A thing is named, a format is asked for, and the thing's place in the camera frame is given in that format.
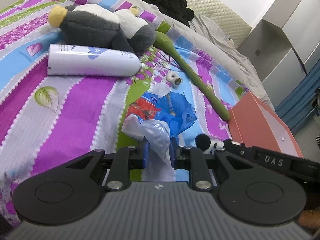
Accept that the large penguin plush toy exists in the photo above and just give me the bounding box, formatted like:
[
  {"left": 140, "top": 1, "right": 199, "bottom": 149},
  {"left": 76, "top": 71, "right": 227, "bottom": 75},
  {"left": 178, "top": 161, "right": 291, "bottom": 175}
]
[{"left": 48, "top": 4, "right": 156, "bottom": 54}]

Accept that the grey duvet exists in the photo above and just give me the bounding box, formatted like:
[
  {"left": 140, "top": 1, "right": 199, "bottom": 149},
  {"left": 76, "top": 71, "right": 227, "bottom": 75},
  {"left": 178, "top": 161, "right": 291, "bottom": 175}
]
[{"left": 125, "top": 0, "right": 274, "bottom": 111}]

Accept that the clear plastic bag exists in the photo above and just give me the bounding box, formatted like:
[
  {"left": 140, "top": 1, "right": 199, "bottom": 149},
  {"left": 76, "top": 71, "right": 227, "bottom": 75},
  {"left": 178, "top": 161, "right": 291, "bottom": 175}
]
[{"left": 121, "top": 114, "right": 170, "bottom": 166}]

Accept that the grey white wardrobe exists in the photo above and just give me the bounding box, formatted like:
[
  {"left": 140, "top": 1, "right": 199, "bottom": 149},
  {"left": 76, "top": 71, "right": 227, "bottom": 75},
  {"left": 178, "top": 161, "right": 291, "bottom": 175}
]
[{"left": 238, "top": 0, "right": 320, "bottom": 107}]

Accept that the cream quilted headboard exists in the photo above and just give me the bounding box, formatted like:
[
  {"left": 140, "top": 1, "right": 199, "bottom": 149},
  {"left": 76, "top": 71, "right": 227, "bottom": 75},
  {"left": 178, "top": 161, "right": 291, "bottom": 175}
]
[{"left": 187, "top": 0, "right": 252, "bottom": 48}]

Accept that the blue curtain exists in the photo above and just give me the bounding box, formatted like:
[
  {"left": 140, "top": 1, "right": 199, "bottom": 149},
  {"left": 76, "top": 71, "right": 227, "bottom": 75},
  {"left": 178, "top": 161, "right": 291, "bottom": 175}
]
[{"left": 276, "top": 62, "right": 319, "bottom": 134}]

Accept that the colourful striped bed sheet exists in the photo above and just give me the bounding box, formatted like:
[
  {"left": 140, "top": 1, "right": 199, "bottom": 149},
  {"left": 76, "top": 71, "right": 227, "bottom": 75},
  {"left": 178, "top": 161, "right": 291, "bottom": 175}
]
[{"left": 1, "top": 0, "right": 253, "bottom": 227}]

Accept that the blue plastic snack bag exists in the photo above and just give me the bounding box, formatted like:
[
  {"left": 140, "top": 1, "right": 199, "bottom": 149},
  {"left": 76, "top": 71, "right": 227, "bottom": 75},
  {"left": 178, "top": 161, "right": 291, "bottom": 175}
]
[{"left": 126, "top": 92, "right": 197, "bottom": 137}]

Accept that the orange cardboard box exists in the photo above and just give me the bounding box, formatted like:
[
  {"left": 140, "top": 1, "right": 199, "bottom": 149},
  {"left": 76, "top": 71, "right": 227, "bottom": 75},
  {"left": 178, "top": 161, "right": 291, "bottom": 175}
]
[{"left": 228, "top": 92, "right": 303, "bottom": 158}]

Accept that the green long massage stick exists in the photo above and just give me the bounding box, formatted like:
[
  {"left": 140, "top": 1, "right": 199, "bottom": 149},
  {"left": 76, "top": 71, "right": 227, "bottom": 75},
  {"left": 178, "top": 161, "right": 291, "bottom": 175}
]
[{"left": 153, "top": 31, "right": 231, "bottom": 122}]

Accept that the white spray can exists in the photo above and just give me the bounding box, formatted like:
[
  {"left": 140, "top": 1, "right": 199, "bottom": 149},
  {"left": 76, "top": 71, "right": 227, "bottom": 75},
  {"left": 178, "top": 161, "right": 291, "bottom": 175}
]
[{"left": 47, "top": 44, "right": 142, "bottom": 77}]

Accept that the small white cap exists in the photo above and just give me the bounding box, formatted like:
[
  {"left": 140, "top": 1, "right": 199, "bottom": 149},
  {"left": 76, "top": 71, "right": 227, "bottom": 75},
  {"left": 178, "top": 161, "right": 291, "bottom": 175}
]
[{"left": 166, "top": 70, "right": 182, "bottom": 89}]

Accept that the small panda plush toy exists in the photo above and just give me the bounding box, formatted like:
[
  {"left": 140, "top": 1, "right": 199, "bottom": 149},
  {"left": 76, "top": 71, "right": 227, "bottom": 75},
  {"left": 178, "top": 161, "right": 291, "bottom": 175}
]
[{"left": 195, "top": 133, "right": 247, "bottom": 155}]

